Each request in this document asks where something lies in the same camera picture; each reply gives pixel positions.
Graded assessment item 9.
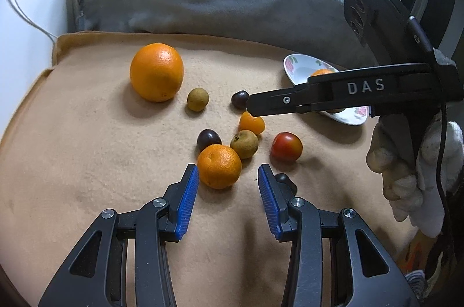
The dark purple grape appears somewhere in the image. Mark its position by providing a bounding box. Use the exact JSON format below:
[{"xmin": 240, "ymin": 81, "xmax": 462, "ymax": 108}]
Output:
[
  {"xmin": 197, "ymin": 129, "xmax": 222, "ymax": 152},
  {"xmin": 231, "ymin": 90, "xmax": 251, "ymax": 110}
]

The small orange kumquat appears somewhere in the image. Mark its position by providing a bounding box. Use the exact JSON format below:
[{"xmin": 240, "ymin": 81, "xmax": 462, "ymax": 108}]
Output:
[{"xmin": 238, "ymin": 111, "xmax": 265, "ymax": 134}]

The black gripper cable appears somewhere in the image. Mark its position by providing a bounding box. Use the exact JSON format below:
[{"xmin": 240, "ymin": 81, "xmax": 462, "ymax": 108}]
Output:
[{"xmin": 435, "ymin": 102, "xmax": 450, "ymax": 224}]

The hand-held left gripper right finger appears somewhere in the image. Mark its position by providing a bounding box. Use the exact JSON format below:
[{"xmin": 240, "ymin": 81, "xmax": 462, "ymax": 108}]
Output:
[{"xmin": 257, "ymin": 164, "xmax": 421, "ymax": 307}]

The brown longan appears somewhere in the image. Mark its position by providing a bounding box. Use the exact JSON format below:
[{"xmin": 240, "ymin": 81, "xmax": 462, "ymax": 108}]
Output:
[
  {"xmin": 230, "ymin": 130, "xmax": 259, "ymax": 160},
  {"xmin": 186, "ymin": 88, "xmax": 210, "ymax": 112}
]

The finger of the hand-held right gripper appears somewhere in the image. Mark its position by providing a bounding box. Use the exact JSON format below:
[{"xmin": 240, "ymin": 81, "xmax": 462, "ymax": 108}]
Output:
[{"xmin": 246, "ymin": 73, "xmax": 332, "ymax": 118}]

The red tomato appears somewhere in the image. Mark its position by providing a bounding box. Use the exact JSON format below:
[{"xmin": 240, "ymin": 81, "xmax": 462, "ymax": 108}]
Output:
[{"xmin": 271, "ymin": 132, "xmax": 303, "ymax": 162}]

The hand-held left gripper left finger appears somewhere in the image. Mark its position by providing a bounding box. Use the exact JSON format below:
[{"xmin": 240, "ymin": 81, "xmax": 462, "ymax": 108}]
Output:
[{"xmin": 38, "ymin": 164, "xmax": 200, "ymax": 307}]

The white floral plate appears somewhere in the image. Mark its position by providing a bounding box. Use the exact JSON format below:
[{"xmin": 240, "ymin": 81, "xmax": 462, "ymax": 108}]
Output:
[{"xmin": 283, "ymin": 54, "xmax": 372, "ymax": 126}]

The tan fleece blanket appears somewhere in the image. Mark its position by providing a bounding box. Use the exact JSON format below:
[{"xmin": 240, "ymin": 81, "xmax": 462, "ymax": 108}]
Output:
[{"xmin": 0, "ymin": 30, "xmax": 410, "ymax": 307}]

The large orange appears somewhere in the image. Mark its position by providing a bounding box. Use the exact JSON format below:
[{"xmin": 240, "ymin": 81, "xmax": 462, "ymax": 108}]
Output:
[{"xmin": 130, "ymin": 43, "xmax": 184, "ymax": 103}]

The person's right hand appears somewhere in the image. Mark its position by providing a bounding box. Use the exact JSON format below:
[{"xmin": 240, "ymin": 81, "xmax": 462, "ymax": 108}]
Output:
[{"xmin": 365, "ymin": 119, "xmax": 464, "ymax": 239}]

